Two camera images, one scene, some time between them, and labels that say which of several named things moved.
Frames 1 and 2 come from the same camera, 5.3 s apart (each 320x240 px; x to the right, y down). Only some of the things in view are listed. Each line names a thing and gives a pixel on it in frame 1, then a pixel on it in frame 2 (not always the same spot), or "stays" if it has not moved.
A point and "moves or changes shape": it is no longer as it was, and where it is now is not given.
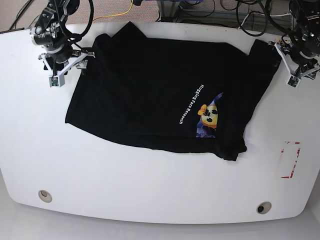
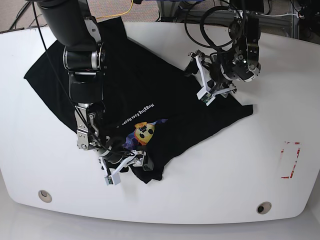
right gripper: x=277 y=55 to x=208 y=94
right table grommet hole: x=263 y=207 stays
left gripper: x=80 y=62 to x=136 y=159
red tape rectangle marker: x=297 y=155 stays
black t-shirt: x=180 y=96 moves or changes shape
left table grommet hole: x=45 y=196 stays
